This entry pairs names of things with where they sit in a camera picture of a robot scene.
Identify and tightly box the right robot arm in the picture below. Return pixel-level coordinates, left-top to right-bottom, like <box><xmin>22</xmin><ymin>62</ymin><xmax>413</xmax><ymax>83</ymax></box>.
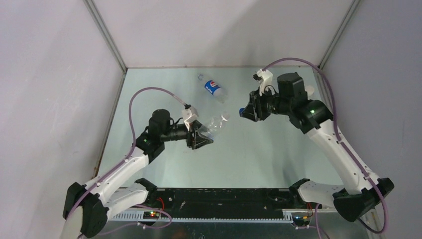
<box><xmin>239</xmin><ymin>70</ymin><xmax>394</xmax><ymax>222</ymax></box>

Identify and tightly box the clear unlabelled plastic bottle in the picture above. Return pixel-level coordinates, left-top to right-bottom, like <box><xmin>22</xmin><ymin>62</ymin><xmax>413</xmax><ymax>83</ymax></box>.
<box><xmin>203</xmin><ymin>112</ymin><xmax>230</xmax><ymax>139</ymax></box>

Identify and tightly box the Pepsi labelled clear bottle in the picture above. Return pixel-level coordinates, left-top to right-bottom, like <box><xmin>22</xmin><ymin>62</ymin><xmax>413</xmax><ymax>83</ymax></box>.
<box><xmin>197</xmin><ymin>74</ymin><xmax>228</xmax><ymax>104</ymax></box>

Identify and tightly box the controller board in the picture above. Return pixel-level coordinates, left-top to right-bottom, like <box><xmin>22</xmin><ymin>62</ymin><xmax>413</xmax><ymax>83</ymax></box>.
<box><xmin>142</xmin><ymin>211</ymin><xmax>161</xmax><ymax>220</ymax></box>
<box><xmin>292</xmin><ymin>216</ymin><xmax>312</xmax><ymax>229</ymax></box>

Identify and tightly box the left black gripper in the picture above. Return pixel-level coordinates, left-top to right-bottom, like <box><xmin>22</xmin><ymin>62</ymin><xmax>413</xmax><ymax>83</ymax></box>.
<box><xmin>161</xmin><ymin>119</ymin><xmax>213</xmax><ymax>149</ymax></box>

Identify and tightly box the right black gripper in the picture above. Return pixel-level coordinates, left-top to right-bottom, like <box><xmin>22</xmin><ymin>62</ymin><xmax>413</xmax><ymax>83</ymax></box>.
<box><xmin>240</xmin><ymin>85</ymin><xmax>292</xmax><ymax>122</ymax></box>

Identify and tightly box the white slotted cable duct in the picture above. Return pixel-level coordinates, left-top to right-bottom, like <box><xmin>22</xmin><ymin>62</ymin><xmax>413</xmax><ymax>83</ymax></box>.
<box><xmin>110</xmin><ymin>210</ymin><xmax>293</xmax><ymax>223</ymax></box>

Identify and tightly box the purple cable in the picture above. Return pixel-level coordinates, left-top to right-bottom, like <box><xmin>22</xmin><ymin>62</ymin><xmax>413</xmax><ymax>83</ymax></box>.
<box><xmin>262</xmin><ymin>57</ymin><xmax>390</xmax><ymax>239</ymax></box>
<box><xmin>64</xmin><ymin>87</ymin><xmax>192</xmax><ymax>239</ymax></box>

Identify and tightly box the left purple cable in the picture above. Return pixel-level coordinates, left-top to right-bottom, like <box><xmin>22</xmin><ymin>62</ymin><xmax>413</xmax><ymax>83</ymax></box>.
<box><xmin>64</xmin><ymin>87</ymin><xmax>192</xmax><ymax>239</ymax></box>

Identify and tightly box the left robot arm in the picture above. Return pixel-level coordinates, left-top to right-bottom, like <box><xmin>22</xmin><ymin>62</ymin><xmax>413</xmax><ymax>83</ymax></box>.
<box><xmin>60</xmin><ymin>108</ymin><xmax>214</xmax><ymax>239</ymax></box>

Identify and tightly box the clear bottle with yellow label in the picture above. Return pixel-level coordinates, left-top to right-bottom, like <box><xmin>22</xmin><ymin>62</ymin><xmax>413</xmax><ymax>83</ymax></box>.
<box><xmin>303</xmin><ymin>85</ymin><xmax>322</xmax><ymax>108</ymax></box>

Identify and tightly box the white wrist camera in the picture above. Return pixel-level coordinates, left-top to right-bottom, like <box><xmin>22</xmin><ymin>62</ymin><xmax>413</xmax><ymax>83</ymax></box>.
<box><xmin>182</xmin><ymin>104</ymin><xmax>198</xmax><ymax>131</ymax></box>
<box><xmin>253</xmin><ymin>69</ymin><xmax>273</xmax><ymax>96</ymax></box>

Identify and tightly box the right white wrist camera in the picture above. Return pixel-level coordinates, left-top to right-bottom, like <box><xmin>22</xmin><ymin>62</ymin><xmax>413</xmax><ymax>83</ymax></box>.
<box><xmin>253</xmin><ymin>69</ymin><xmax>273</xmax><ymax>96</ymax></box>

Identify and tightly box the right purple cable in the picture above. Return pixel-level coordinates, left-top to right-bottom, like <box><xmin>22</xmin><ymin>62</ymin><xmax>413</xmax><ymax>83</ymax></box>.
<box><xmin>262</xmin><ymin>57</ymin><xmax>390</xmax><ymax>239</ymax></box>

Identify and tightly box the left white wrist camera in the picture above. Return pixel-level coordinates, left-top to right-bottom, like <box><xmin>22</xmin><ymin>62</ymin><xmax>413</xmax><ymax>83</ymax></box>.
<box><xmin>182</xmin><ymin>104</ymin><xmax>198</xmax><ymax>131</ymax></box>

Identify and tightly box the left controller board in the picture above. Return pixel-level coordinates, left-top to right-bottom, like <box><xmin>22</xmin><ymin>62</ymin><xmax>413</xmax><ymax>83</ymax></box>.
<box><xmin>142</xmin><ymin>211</ymin><xmax>161</xmax><ymax>220</ymax></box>

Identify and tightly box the right controller board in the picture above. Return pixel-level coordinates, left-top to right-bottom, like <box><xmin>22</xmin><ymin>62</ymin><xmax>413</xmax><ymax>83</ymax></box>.
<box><xmin>292</xmin><ymin>216</ymin><xmax>312</xmax><ymax>229</ymax></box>

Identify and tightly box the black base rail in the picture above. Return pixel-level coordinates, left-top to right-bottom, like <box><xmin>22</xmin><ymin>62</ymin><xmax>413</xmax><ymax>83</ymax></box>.
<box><xmin>143</xmin><ymin>188</ymin><xmax>307</xmax><ymax>219</ymax></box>

